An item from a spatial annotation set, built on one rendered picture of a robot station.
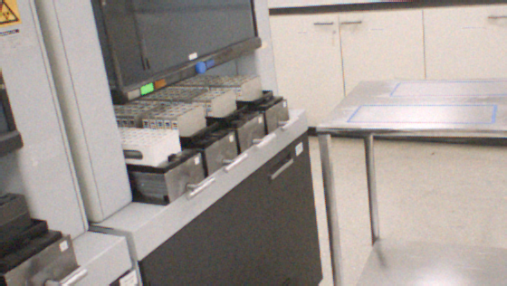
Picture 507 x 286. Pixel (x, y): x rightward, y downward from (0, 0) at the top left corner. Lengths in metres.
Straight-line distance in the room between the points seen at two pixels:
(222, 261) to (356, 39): 2.26
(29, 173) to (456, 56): 2.64
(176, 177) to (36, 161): 0.31
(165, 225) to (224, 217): 0.23
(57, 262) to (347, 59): 2.72
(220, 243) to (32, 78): 0.63
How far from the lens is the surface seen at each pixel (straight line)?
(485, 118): 1.41
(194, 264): 1.42
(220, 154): 1.46
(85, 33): 1.24
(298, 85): 3.77
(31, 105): 1.16
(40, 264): 1.09
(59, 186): 1.21
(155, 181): 1.32
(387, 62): 3.50
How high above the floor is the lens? 1.26
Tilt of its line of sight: 17 degrees down
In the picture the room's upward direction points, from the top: 6 degrees counter-clockwise
